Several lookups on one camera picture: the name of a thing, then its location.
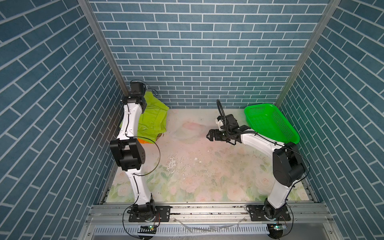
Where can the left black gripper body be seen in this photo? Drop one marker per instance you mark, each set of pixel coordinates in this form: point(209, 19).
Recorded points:
point(143, 108)

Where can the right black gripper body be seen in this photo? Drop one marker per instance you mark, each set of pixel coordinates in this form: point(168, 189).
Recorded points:
point(223, 135)

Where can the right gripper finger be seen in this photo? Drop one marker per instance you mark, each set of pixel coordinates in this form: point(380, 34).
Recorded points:
point(210, 138)
point(211, 133)

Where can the light green garment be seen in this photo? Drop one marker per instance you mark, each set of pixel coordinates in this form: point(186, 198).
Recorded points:
point(150, 124)

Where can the green perforated plastic basket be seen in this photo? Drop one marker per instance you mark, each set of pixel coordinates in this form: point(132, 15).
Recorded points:
point(269, 121)

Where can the orange shorts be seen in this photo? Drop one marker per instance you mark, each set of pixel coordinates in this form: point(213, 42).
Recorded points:
point(144, 140)

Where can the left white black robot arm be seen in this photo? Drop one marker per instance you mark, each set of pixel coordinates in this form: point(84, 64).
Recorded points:
point(130, 155)

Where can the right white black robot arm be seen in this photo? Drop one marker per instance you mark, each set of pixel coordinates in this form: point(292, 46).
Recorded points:
point(288, 163)

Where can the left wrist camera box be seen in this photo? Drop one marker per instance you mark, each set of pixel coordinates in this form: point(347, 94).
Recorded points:
point(137, 88)

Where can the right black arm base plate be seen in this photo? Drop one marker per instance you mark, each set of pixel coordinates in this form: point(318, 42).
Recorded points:
point(270, 213)

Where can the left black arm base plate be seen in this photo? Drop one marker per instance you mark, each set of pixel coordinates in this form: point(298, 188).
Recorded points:
point(150, 213)

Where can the left aluminium corner post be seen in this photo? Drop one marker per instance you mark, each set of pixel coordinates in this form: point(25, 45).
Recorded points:
point(92, 20)

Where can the aluminium corner post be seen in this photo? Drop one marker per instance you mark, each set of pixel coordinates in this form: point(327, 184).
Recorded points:
point(318, 30)
point(92, 20)

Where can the aluminium front rail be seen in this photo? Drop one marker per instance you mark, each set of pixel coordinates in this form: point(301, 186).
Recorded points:
point(233, 213)

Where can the right aluminium corner post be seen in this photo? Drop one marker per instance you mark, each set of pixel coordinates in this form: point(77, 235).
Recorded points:
point(318, 30)

